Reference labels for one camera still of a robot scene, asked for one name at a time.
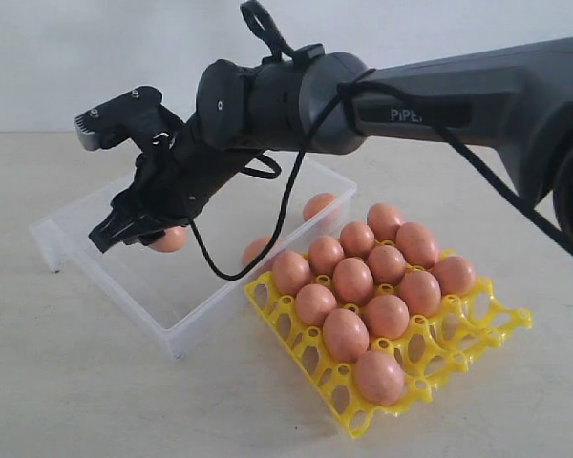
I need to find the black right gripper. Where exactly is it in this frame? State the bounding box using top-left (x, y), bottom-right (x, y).
top-left (88, 114), bottom-right (263, 253)

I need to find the brown egg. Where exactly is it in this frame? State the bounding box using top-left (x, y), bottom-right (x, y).
top-left (339, 221), bottom-right (375, 259)
top-left (302, 193), bottom-right (340, 224)
top-left (149, 226), bottom-right (187, 253)
top-left (322, 308), bottom-right (369, 364)
top-left (367, 202), bottom-right (405, 241)
top-left (395, 221), bottom-right (439, 269)
top-left (295, 283), bottom-right (337, 326)
top-left (397, 271), bottom-right (441, 317)
top-left (367, 245), bottom-right (406, 286)
top-left (431, 256), bottom-right (477, 296)
top-left (353, 350), bottom-right (405, 406)
top-left (241, 236), bottom-right (271, 268)
top-left (271, 250), bottom-right (311, 296)
top-left (362, 295), bottom-right (410, 340)
top-left (308, 235), bottom-right (345, 276)
top-left (332, 258), bottom-right (374, 305)

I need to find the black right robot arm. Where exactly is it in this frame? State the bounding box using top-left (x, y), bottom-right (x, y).
top-left (75, 37), bottom-right (573, 256)

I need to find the clear plastic bin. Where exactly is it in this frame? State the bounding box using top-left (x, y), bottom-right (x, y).
top-left (30, 153), bottom-right (357, 359)

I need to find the yellow plastic egg tray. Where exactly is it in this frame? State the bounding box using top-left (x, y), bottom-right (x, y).
top-left (244, 272), bottom-right (532, 437)

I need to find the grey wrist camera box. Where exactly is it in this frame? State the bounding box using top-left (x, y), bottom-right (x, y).
top-left (74, 86), bottom-right (167, 152)

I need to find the black cable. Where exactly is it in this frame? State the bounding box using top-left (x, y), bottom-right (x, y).
top-left (185, 0), bottom-right (573, 281)

